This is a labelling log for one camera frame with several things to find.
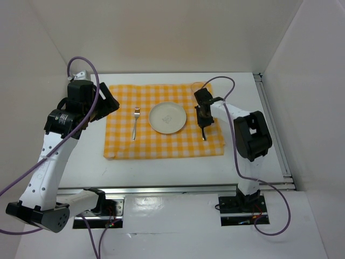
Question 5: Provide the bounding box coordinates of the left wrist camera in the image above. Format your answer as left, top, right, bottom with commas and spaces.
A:
68, 70, 91, 81

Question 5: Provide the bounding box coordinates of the clear plastic cup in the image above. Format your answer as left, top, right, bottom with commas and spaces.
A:
190, 82, 204, 94

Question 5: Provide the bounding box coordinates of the yellow white checkered cloth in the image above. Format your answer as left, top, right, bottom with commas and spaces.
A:
103, 84, 225, 160

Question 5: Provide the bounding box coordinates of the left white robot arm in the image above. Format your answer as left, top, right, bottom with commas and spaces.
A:
6, 80, 120, 233

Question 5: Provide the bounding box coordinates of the aluminium rail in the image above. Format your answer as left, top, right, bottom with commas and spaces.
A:
253, 73, 296, 191
58, 182, 296, 195

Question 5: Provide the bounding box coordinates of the silver fork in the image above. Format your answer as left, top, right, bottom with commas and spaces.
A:
132, 107, 140, 140

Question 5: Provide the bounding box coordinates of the cream round plate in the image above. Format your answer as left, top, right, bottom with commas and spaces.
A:
148, 101, 187, 134

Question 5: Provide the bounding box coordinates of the right side aluminium rail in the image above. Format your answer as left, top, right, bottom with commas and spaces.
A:
253, 73, 296, 191

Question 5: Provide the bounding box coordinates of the black handled table knife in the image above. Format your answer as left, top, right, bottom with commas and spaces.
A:
201, 127, 207, 141

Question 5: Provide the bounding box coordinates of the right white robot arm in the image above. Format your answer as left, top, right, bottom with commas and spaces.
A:
194, 88, 273, 212

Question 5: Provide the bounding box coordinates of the front aluminium rail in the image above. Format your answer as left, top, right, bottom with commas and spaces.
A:
58, 182, 296, 195

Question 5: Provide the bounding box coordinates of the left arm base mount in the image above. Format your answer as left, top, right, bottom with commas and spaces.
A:
73, 188, 125, 229

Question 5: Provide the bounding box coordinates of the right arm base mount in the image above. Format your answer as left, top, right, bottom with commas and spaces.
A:
215, 195, 270, 227

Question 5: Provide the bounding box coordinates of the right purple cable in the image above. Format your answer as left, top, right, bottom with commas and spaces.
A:
200, 76, 292, 236

